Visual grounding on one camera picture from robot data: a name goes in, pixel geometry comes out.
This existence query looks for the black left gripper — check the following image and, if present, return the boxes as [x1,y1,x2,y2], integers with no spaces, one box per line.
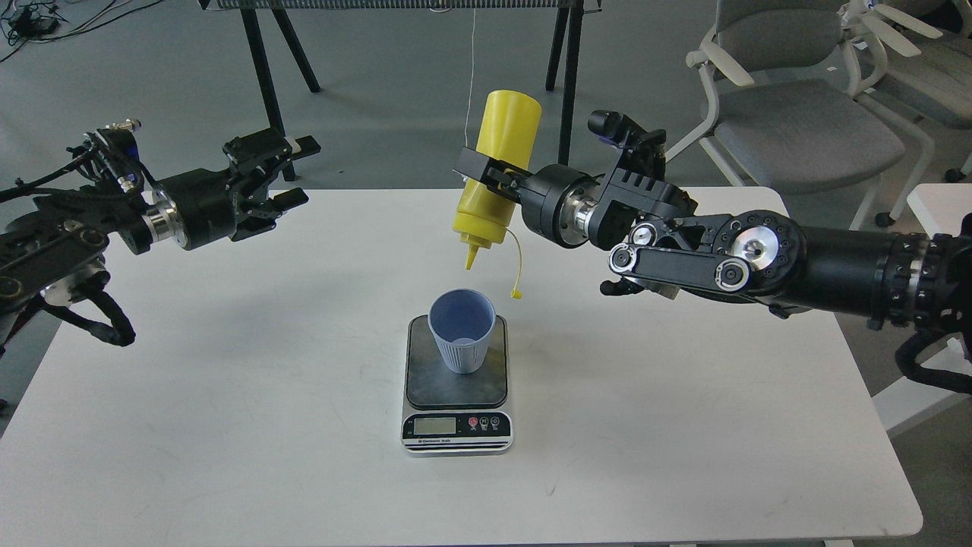
[153,128,320,251]

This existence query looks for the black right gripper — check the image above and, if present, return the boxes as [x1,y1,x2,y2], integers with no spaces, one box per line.
[453,148,601,248]

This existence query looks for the yellow squeeze bottle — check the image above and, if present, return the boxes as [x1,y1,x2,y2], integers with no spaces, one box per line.
[452,90,542,300]

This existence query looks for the blue plastic cup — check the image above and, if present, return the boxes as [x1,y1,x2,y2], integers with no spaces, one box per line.
[428,289,497,375]

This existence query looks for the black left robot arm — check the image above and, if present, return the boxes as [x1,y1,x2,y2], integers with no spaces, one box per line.
[1,120,320,346]

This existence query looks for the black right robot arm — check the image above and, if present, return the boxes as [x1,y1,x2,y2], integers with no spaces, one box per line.
[455,110,971,394]

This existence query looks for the digital kitchen scale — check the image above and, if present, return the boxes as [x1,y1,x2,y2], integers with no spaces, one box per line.
[400,315,515,457]

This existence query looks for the black legged table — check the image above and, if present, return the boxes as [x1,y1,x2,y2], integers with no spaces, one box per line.
[198,1,588,165]

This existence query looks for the grey office chair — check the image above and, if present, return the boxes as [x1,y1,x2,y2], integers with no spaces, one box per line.
[843,0,972,183]
[667,1,941,229]

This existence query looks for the white side table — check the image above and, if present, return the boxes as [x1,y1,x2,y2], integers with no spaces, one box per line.
[873,182,971,437]

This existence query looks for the white power cable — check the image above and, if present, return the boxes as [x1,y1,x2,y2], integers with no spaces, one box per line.
[453,8,484,189]

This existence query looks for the black floor cables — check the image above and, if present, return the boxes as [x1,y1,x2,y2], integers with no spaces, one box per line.
[0,0,164,65]

